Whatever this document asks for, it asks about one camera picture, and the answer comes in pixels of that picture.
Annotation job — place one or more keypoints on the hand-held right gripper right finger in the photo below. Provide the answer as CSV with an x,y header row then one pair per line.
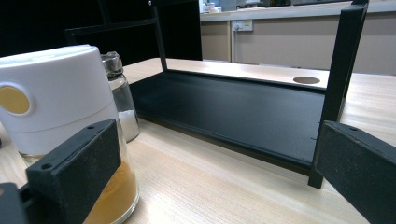
x,y
358,168

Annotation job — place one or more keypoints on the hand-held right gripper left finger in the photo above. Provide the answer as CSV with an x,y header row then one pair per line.
x,y
74,168

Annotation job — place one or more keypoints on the white-lidded orange spice jar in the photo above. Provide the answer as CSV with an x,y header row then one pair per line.
x,y
62,81

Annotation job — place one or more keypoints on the metal-lidded glass salt jar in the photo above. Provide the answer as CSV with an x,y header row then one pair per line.
x,y
123,93

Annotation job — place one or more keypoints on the black metal two-tier rack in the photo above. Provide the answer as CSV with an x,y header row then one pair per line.
x,y
233,115

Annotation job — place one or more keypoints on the grey counter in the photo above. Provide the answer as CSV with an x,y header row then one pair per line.
x,y
280,12

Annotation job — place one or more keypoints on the white wall socket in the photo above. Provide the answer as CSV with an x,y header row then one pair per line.
x,y
243,25

